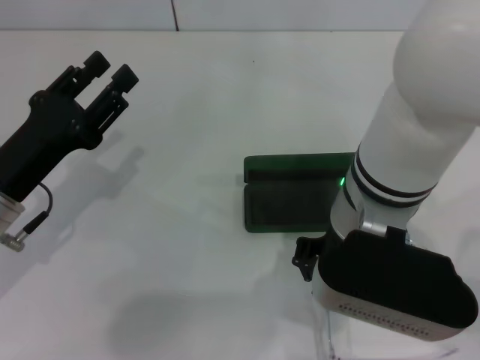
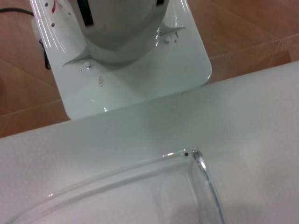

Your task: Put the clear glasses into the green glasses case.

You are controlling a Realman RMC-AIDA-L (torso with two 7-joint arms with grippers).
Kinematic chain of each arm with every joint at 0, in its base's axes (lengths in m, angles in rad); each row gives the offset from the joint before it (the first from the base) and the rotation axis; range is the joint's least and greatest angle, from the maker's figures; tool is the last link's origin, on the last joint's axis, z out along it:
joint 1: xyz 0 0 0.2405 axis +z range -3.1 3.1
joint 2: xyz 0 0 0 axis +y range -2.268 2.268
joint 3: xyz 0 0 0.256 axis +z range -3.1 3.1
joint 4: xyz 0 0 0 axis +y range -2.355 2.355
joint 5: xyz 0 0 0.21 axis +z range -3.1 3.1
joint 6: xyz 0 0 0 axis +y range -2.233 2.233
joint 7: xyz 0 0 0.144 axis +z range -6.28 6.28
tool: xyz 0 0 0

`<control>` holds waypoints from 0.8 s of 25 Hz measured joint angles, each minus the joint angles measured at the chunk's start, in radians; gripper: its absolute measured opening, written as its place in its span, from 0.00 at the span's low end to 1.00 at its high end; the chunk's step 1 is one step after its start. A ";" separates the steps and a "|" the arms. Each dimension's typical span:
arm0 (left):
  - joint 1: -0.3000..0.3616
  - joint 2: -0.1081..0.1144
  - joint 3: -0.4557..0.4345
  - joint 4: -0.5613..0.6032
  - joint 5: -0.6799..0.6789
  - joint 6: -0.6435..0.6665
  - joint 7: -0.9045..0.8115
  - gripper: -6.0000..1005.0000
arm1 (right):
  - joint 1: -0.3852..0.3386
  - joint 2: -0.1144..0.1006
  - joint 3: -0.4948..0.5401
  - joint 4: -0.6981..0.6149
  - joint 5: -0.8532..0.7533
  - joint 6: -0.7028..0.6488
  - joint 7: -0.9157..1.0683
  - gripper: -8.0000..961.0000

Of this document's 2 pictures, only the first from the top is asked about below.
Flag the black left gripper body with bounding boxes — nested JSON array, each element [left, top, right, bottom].
[[0, 88, 103, 204]]

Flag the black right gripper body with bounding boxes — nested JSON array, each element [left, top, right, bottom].
[[317, 226, 480, 331]]

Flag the green glasses case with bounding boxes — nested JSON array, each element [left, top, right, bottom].
[[242, 151, 356, 236]]

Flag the clear white glasses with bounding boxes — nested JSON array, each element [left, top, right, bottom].
[[313, 295, 459, 360]]

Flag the silver knurled connector plug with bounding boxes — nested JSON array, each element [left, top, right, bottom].
[[0, 232, 27, 253], [359, 220, 389, 238]]

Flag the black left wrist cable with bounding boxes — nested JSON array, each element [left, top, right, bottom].
[[22, 182, 54, 233]]

